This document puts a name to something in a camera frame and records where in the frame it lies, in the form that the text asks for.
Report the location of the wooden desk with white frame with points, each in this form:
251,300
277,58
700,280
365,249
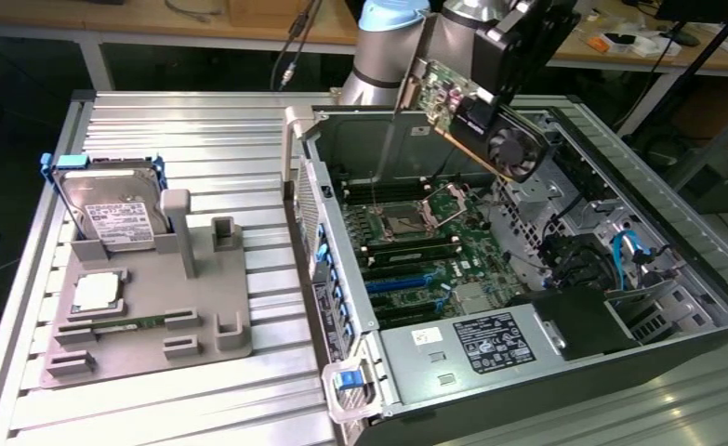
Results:
636,60
153,25

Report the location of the blue expansion slot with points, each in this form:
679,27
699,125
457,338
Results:
401,283

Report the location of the grey power supply unit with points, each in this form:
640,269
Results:
413,362

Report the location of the hard disk with blue carrier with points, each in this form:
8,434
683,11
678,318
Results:
115,209

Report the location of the black expansion slot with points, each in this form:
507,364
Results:
394,274

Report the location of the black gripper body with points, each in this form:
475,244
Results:
512,51

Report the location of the blue case latch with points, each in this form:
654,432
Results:
348,378

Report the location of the thin locking lever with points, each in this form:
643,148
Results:
374,190

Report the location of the open grey PC case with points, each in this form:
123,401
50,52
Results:
364,139

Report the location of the silver CPU chip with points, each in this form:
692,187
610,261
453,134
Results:
98,292

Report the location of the white plastic part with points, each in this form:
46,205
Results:
643,44

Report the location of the black monitor with stand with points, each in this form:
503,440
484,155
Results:
680,9

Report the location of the CPU socket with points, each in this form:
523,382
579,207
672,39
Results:
404,222

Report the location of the silver chipset heatsink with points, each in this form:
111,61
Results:
475,299

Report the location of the black RAM slot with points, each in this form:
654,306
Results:
364,195
364,189
444,248
364,200
439,240
364,183
441,244

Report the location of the GPU card with black fan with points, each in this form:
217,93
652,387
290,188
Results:
512,148

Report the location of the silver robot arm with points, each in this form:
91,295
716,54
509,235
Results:
376,56

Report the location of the dark RAM stick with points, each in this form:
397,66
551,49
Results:
410,256

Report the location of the silver socket cover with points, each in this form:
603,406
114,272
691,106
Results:
429,200

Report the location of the green Dell motherboard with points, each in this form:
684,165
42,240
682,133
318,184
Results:
463,274

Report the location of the grey parts rack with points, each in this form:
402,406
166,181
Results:
153,316

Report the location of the green RAM stick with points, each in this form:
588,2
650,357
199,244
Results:
131,324

